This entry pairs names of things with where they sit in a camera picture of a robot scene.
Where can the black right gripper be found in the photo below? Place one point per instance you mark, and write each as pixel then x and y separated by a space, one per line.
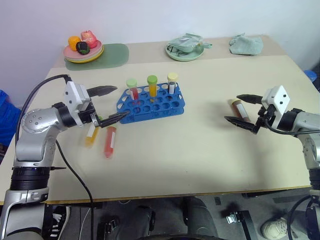
pixel 266 117

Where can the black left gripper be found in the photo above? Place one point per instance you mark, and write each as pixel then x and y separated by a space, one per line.
pixel 86 116

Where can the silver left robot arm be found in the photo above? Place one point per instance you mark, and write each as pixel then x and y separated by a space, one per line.
pixel 32 140

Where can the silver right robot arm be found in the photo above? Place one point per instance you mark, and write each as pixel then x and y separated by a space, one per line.
pixel 308 125

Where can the brown tube yellow cap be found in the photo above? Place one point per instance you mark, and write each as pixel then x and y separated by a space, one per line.
pixel 240 110

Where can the red tube light green cap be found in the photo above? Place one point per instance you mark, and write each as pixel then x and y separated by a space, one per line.
pixel 133 88

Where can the orange tube green cap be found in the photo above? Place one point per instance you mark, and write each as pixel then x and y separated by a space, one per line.
pixel 90 138
pixel 152 86

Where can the blue test tube rack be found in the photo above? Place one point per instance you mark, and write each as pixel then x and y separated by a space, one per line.
pixel 150 111

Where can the clear tube yellow cap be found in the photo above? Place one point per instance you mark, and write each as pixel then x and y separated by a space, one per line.
pixel 172 83

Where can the light green plate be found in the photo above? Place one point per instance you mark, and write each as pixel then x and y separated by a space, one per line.
pixel 92 60

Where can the green placemat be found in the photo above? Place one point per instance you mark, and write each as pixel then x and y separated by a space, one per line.
pixel 115 56

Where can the yellow plate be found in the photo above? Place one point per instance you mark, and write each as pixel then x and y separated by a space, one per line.
pixel 96 56

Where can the black toy fruit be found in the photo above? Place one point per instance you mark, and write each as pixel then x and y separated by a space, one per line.
pixel 82 48

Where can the pink plate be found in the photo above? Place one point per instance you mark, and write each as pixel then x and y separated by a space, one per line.
pixel 71 53

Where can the mint green cloth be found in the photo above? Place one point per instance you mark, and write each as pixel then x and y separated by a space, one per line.
pixel 246 45

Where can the red toy apple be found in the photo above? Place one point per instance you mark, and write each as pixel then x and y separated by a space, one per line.
pixel 88 38

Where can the orange toy fruit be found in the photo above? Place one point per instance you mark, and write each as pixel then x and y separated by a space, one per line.
pixel 74 42

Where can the blue round container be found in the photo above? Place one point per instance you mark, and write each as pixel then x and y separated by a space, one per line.
pixel 312 75

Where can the black zip tie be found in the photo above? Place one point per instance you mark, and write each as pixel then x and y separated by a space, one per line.
pixel 58 169

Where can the mint green plate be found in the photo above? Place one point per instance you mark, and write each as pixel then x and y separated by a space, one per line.
pixel 185 57

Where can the clear plastic bag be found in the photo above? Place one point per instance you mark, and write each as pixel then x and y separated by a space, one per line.
pixel 186 42

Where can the dark rounded shape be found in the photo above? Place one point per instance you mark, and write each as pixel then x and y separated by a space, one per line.
pixel 197 220

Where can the black and white shoe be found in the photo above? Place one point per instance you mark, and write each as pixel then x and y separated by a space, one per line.
pixel 58 220

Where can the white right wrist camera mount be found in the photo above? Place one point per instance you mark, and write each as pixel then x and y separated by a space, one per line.
pixel 278 98

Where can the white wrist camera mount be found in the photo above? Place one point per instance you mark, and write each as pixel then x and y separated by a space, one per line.
pixel 73 96
pixel 278 98

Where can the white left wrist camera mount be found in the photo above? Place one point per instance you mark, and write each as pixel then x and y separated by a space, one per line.
pixel 73 96

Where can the black metal bracket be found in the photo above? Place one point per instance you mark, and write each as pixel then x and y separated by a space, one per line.
pixel 241 218

